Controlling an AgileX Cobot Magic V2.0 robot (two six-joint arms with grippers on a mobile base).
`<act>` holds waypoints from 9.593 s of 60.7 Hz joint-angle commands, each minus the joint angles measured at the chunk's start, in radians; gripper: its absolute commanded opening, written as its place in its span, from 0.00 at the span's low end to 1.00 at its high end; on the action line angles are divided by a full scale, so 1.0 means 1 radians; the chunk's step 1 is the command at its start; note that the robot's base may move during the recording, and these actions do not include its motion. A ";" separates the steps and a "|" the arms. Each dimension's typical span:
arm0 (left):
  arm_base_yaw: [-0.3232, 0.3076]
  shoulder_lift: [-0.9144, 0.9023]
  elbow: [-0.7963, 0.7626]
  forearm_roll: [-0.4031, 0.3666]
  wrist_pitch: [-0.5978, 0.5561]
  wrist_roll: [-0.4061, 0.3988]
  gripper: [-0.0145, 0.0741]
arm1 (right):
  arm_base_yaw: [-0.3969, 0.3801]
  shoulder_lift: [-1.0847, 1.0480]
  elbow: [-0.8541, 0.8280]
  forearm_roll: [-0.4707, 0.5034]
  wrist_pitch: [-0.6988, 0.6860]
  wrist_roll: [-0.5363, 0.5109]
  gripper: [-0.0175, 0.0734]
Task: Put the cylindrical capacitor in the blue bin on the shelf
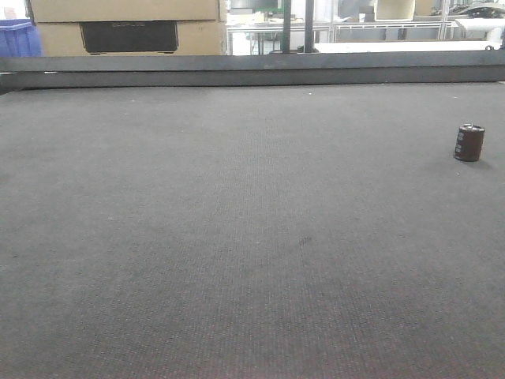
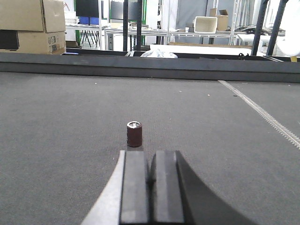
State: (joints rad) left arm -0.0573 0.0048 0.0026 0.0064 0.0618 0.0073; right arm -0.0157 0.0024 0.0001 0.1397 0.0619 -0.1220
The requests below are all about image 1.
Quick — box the beige box background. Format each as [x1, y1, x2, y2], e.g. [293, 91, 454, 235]
[374, 0, 415, 22]

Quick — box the black vertical pole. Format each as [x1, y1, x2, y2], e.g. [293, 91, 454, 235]
[303, 0, 316, 54]
[281, 0, 291, 54]

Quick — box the dark brown cylindrical capacitor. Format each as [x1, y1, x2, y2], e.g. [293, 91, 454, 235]
[454, 123, 485, 162]

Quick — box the black vertical pole right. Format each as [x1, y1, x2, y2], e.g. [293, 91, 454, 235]
[303, 0, 316, 54]

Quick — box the upper cardboard box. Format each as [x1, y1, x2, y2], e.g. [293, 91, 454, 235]
[30, 0, 226, 23]

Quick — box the blue plastic crate background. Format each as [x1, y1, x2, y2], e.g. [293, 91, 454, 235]
[0, 19, 43, 58]

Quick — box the lower cardboard box black print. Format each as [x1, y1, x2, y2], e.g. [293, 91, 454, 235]
[36, 21, 227, 57]

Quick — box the black vertical pole left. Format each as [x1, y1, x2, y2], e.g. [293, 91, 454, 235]
[281, 0, 291, 54]

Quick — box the white aluminium frame workbench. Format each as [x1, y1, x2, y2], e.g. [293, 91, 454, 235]
[225, 19, 461, 56]

